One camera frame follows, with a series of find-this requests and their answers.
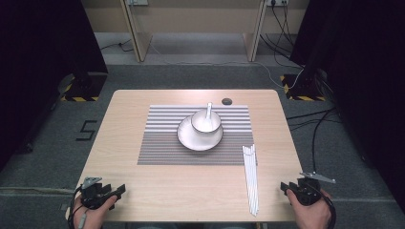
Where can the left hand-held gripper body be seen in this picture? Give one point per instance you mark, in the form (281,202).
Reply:
(94,194)

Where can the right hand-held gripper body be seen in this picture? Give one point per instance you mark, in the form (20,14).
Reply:
(307,192)

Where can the white plate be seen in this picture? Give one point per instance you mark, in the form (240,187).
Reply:
(194,143)

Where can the person's right hand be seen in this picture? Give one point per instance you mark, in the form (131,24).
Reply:
(310,216)

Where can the person's left hand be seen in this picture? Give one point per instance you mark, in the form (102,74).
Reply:
(97,219)

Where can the grey striped placemat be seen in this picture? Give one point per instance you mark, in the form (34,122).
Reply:
(159,143)

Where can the stand base with hazard tape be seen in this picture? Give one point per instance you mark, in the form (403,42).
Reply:
(302,90)
(86,87)

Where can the white bowl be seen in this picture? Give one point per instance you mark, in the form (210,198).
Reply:
(203,125)

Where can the round table grommet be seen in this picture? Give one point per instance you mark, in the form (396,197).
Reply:
(226,101)

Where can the white spoon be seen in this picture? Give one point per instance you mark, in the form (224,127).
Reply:
(209,109)

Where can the black curtain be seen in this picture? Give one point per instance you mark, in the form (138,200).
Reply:
(366,79)
(38,63)

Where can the light wooden desk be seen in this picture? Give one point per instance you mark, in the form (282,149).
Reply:
(140,41)

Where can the white wall socket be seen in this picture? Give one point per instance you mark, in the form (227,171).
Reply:
(277,2)
(137,2)

